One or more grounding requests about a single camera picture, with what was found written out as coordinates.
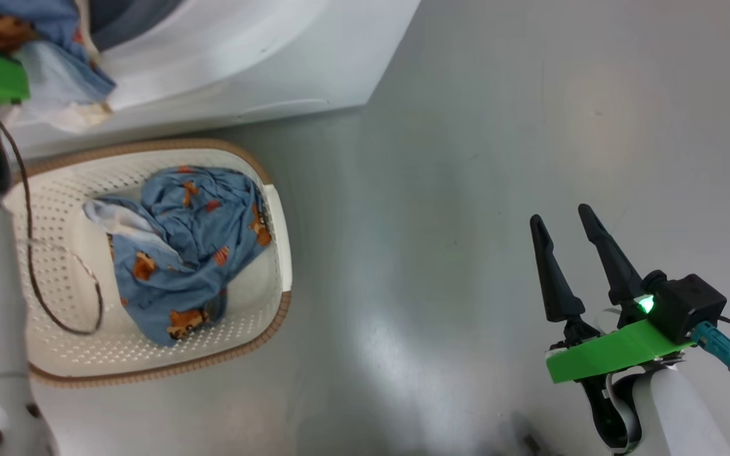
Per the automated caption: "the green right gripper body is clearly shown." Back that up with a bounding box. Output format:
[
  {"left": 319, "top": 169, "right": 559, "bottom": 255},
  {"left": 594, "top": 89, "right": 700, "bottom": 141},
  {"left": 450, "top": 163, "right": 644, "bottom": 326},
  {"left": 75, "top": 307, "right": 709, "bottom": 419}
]
[{"left": 546, "top": 301, "right": 695, "bottom": 454}]

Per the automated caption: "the thin dark left arm cable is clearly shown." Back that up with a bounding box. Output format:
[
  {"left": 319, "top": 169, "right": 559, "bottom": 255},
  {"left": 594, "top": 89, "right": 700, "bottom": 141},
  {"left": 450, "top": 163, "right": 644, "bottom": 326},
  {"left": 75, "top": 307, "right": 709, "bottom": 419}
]
[{"left": 0, "top": 119, "right": 105, "bottom": 336}]

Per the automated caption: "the white front-load washing machine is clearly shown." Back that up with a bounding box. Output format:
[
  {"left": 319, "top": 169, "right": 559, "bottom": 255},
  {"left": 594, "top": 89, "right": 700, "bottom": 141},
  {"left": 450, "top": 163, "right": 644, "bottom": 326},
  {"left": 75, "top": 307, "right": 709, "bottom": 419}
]
[{"left": 0, "top": 0, "right": 423, "bottom": 159}]

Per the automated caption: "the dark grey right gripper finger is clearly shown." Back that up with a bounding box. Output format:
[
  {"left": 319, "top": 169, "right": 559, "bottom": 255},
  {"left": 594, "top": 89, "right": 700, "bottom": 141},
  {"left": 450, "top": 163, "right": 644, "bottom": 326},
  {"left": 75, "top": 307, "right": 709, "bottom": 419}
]
[
  {"left": 530, "top": 214, "right": 586, "bottom": 324},
  {"left": 579, "top": 204, "right": 646, "bottom": 303}
]

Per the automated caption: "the blue bear-print garment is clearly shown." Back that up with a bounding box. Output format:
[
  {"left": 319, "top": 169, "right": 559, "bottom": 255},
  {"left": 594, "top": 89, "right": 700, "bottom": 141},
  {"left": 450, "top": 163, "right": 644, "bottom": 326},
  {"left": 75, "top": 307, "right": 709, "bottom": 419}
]
[
  {"left": 83, "top": 165, "right": 274, "bottom": 348},
  {"left": 0, "top": 0, "right": 117, "bottom": 134}
]

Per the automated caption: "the cream perforated laundry basket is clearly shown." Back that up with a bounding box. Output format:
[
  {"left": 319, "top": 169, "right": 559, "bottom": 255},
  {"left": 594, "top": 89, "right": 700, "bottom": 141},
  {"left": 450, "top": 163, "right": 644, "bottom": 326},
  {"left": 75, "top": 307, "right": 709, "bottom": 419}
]
[{"left": 3, "top": 138, "right": 293, "bottom": 387}]

